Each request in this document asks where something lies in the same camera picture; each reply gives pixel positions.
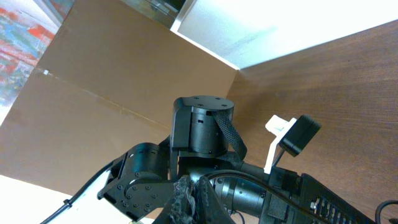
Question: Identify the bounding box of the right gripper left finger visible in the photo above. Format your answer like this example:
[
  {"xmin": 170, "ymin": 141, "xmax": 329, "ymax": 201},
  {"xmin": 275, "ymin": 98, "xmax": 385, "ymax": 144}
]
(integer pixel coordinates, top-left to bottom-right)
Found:
[{"xmin": 153, "ymin": 175, "xmax": 196, "ymax": 224}]

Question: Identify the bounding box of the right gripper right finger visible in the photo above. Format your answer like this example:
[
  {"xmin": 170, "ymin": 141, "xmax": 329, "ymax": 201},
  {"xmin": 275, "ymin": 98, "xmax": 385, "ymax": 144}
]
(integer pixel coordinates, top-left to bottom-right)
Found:
[{"xmin": 194, "ymin": 176, "xmax": 235, "ymax": 224}]

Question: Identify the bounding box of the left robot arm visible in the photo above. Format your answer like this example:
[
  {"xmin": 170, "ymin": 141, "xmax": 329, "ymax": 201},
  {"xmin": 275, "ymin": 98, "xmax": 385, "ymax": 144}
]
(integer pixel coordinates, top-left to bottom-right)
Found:
[{"xmin": 46, "ymin": 96, "xmax": 371, "ymax": 223}]

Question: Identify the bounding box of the brown cardboard side panel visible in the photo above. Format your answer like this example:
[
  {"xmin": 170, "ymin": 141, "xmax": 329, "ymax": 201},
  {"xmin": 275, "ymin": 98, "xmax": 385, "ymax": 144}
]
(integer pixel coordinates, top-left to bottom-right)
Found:
[{"xmin": 1, "ymin": 0, "xmax": 237, "ymax": 195}]

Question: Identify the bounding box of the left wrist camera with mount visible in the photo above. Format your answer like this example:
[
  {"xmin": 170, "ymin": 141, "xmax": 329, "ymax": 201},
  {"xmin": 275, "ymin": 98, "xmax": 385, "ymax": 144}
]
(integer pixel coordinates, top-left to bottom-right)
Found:
[{"xmin": 264, "ymin": 114, "xmax": 321, "ymax": 174}]

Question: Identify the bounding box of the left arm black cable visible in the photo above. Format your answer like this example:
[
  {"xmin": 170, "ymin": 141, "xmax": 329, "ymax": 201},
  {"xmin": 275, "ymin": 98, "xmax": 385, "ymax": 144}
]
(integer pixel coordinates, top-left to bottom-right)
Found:
[{"xmin": 40, "ymin": 161, "xmax": 114, "ymax": 224}]

